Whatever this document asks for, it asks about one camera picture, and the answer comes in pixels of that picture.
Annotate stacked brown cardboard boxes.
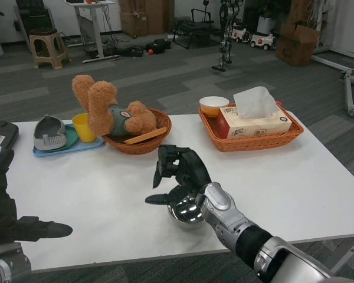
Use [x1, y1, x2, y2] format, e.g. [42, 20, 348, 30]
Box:
[119, 0, 150, 38]

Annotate open brown cardboard box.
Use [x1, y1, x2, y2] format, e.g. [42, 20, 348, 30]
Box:
[274, 23, 321, 66]

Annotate shiny metal bowl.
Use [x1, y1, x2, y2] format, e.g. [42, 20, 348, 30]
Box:
[167, 196, 209, 232]

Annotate flat orange wooden stick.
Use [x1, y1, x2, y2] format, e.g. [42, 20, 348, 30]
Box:
[123, 127, 168, 145]

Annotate white tissue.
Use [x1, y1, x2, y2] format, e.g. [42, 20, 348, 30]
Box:
[232, 85, 280, 119]

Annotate orange tissue box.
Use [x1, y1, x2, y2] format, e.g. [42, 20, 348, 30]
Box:
[217, 105, 293, 140]

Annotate black equipment stack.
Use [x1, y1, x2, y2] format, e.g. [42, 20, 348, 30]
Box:
[13, 0, 55, 48]

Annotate white standing desk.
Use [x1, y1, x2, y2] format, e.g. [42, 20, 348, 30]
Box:
[65, 0, 122, 64]

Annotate rectangular orange wicker basket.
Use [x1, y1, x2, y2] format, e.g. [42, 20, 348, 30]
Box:
[198, 101, 304, 153]

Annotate large brown cardboard box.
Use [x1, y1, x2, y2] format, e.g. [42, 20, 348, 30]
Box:
[144, 0, 175, 36]

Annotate black handheld device with label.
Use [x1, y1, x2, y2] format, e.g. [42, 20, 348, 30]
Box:
[0, 119, 20, 156]

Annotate brown teddy bear plush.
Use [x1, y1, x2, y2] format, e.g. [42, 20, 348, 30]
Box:
[71, 74, 156, 137]

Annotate green plate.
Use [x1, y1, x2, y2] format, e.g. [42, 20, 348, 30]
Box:
[51, 123, 80, 151]

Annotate white and orange bowl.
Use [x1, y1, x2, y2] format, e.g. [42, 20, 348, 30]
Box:
[199, 96, 230, 117]

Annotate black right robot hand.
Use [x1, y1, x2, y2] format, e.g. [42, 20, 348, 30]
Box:
[145, 144, 212, 206]

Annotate round wicker basket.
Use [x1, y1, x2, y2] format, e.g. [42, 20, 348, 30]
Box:
[101, 108, 173, 155]

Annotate yellow plastic cup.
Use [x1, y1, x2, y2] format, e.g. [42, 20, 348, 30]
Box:
[72, 113, 97, 143]

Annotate black folding frame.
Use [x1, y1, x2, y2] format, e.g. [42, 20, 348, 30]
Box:
[172, 8, 222, 50]

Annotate white metal gantry stand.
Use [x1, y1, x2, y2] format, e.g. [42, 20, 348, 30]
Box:
[311, 54, 354, 118]

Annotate silver black humanoid robot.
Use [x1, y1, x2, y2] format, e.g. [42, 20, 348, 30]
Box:
[211, 0, 240, 73]

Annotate grey slip-on shoe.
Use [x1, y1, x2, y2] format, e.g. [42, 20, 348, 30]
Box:
[32, 115, 68, 151]

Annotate light blue tray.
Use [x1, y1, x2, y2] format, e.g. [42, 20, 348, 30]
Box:
[32, 123, 106, 158]

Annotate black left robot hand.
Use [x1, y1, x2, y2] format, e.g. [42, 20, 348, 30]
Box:
[0, 149, 74, 248]

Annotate beige plastic stool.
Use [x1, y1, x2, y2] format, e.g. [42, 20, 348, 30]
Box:
[28, 28, 72, 70]

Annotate black case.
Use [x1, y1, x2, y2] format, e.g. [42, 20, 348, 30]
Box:
[145, 38, 172, 55]

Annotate white toy car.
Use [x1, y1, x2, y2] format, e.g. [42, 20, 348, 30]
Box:
[231, 21, 251, 44]
[250, 29, 278, 51]

